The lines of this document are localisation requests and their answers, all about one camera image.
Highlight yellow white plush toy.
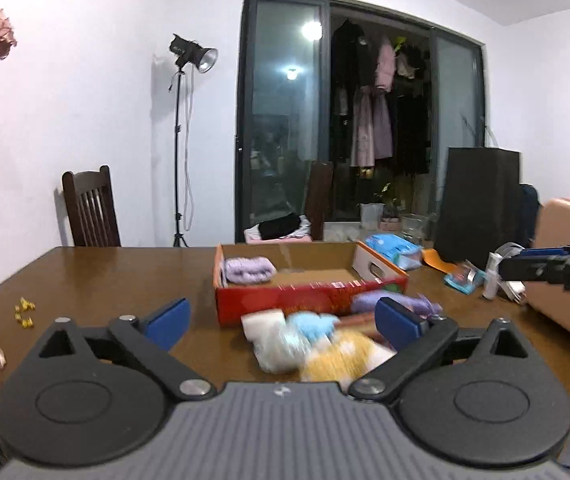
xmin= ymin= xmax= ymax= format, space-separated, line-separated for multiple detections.
xmin=299 ymin=330 xmax=396 ymax=391

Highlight clear bagged white item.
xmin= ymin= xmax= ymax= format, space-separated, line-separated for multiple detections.
xmin=241 ymin=309 xmax=312 ymax=375

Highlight lilac towel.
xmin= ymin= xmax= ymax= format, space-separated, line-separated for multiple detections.
xmin=222 ymin=257 xmax=277 ymax=286

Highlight white spray bottle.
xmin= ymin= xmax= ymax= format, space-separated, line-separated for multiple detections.
xmin=482 ymin=252 xmax=502 ymax=300

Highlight lavender cloth pouch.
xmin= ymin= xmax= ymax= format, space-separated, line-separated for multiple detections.
xmin=350 ymin=288 xmax=443 ymax=319

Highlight small blue packet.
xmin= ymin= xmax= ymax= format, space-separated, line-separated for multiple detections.
xmin=444 ymin=261 xmax=486 ymax=295

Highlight blue tissue pack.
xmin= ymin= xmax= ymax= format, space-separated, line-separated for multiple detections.
xmin=365 ymin=233 xmax=423 ymax=271

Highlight orange flat item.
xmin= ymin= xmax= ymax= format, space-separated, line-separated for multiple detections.
xmin=423 ymin=248 xmax=457 ymax=274

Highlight black paper bag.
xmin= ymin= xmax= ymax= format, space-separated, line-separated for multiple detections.
xmin=434 ymin=148 xmax=520 ymax=269

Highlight light blue plush toy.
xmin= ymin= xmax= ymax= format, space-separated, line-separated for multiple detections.
xmin=287 ymin=311 xmax=339 ymax=342

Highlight clear drinking glass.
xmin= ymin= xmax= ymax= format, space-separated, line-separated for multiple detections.
xmin=401 ymin=214 xmax=430 ymax=245

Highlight red cardboard box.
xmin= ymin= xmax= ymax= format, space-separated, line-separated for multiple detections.
xmin=213 ymin=240 xmax=409 ymax=327

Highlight yellow petals on table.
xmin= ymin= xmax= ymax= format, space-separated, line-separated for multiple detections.
xmin=0 ymin=297 xmax=36 ymax=330

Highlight dark wooden chair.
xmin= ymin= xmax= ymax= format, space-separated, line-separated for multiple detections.
xmin=303 ymin=162 xmax=334 ymax=240
xmin=62 ymin=165 xmax=122 ymax=247

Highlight hanging clothes on rack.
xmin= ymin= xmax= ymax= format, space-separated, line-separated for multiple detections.
xmin=329 ymin=13 xmax=431 ymax=174

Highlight dark sliding glass door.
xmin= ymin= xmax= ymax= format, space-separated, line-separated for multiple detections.
xmin=235 ymin=0 xmax=486 ymax=240

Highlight studio light on stand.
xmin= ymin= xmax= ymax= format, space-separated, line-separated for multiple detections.
xmin=169 ymin=34 xmax=219 ymax=248

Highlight white charger and cables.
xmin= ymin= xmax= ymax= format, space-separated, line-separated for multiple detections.
xmin=494 ymin=242 xmax=529 ymax=306

